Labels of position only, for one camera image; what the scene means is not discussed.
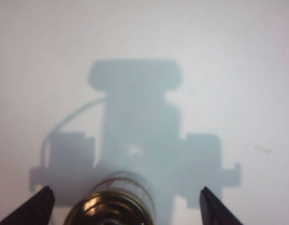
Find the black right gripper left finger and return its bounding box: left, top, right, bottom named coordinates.
left=0, top=186, right=56, bottom=225

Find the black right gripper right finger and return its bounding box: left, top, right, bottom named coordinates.
left=199, top=186, right=247, bottom=225

